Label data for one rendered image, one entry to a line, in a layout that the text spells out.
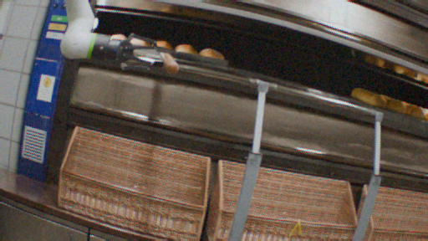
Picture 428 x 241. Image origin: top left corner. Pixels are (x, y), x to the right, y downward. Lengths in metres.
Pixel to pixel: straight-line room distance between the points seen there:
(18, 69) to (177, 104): 0.75
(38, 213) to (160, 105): 0.83
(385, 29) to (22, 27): 1.63
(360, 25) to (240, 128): 0.68
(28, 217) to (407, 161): 1.72
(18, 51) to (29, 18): 0.15
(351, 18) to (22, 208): 1.64
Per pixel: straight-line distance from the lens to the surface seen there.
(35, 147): 4.08
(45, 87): 4.06
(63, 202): 3.63
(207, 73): 3.68
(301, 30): 3.93
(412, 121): 4.20
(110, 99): 4.05
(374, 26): 4.15
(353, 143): 4.14
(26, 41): 4.10
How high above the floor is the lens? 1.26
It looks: 4 degrees down
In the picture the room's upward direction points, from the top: 12 degrees clockwise
